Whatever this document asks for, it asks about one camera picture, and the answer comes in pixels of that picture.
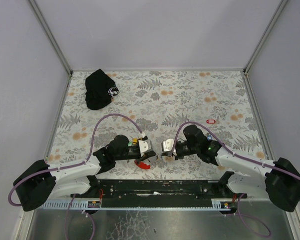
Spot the red key tag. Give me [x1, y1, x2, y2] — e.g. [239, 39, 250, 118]
[206, 119, 216, 124]

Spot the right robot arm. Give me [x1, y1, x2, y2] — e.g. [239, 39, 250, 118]
[162, 124, 300, 212]

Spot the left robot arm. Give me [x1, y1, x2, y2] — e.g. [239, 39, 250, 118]
[13, 135, 156, 212]

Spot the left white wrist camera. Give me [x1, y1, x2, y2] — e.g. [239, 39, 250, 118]
[138, 133, 153, 155]

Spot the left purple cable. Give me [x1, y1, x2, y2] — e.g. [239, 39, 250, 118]
[7, 113, 147, 240]

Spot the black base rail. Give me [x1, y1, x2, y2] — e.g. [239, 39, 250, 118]
[75, 179, 241, 208]

